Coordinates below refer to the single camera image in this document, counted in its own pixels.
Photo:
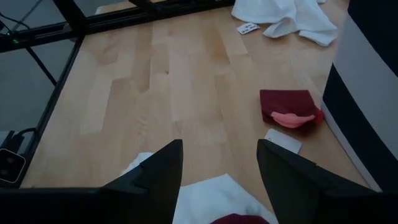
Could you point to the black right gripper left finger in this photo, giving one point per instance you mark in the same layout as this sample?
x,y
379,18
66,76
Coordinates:
x,y
155,186

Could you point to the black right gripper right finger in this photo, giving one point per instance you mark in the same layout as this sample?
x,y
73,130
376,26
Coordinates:
x,y
289,186

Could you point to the pale blue shirt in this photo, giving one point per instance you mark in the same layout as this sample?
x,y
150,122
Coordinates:
x,y
211,199

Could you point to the maroon and pink cloth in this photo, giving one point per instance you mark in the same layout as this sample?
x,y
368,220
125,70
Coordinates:
x,y
286,101

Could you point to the white cloth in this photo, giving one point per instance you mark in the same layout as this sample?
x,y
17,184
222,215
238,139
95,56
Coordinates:
x,y
280,12

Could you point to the white card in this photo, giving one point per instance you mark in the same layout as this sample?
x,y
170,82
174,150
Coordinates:
x,y
283,141

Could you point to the white printed label tag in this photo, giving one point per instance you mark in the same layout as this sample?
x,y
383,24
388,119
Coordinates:
x,y
248,28

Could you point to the small camera with silver rim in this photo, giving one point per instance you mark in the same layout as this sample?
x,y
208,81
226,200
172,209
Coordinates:
x,y
11,165

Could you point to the black aluminium table frame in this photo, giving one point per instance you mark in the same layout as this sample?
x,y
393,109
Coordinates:
x,y
124,15

